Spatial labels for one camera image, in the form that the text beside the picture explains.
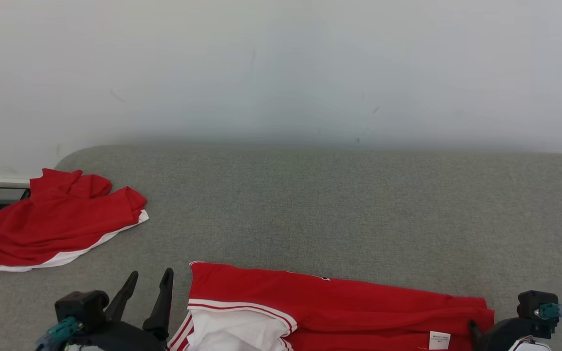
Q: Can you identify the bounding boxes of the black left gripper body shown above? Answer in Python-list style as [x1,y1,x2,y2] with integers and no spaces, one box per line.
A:
[69,319,169,351]

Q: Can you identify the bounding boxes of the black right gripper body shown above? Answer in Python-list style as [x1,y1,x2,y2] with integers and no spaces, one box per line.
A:
[476,317,548,351]

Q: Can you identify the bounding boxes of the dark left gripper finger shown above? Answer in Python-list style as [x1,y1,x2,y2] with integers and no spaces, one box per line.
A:
[143,268,175,342]
[105,271,139,323]

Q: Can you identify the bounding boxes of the red shorts with white trim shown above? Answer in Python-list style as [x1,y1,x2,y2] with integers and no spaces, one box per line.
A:
[0,168,150,272]

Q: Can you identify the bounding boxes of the red white jersey shirt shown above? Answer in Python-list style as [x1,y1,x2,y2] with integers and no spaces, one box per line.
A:
[168,261,495,351]

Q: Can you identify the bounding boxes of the teal right camera connector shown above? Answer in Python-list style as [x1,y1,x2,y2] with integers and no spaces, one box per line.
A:
[535,303,562,320]

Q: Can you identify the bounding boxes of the teal camera connector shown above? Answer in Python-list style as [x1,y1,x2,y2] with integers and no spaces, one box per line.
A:
[37,317,84,350]
[535,303,562,320]

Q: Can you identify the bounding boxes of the teal left camera connector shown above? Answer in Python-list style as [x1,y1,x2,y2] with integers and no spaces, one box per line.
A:
[37,317,84,350]

